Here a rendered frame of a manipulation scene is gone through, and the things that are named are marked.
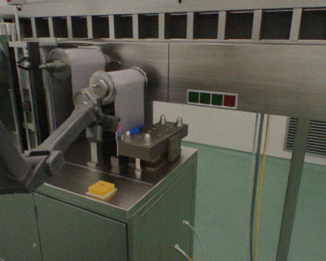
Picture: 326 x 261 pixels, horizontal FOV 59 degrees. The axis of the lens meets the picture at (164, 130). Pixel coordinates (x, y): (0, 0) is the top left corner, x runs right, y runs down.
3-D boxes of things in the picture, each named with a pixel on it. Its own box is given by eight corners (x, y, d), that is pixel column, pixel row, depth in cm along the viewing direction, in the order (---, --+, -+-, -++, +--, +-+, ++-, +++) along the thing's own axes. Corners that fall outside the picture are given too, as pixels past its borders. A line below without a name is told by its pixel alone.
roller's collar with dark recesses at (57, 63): (45, 73, 133) (44, 58, 131) (56, 72, 138) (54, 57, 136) (56, 73, 130) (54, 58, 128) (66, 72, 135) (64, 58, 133)
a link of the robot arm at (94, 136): (97, 104, 107) (75, 106, 108) (96, 134, 104) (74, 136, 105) (109, 114, 118) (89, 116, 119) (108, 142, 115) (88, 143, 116)
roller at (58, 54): (51, 79, 141) (48, 49, 136) (86, 74, 162) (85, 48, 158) (73, 81, 134) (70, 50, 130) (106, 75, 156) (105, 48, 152)
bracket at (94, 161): (86, 165, 133) (81, 99, 124) (95, 160, 139) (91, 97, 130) (94, 167, 131) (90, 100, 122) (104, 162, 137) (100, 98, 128)
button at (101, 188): (88, 193, 109) (87, 187, 108) (100, 185, 115) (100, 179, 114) (102, 197, 106) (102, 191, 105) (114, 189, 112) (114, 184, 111)
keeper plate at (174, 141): (167, 160, 136) (168, 138, 133) (176, 154, 145) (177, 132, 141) (172, 161, 135) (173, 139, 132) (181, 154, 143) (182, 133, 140)
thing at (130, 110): (116, 141, 131) (114, 100, 126) (143, 128, 151) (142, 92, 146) (117, 141, 131) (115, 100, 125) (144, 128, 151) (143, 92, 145)
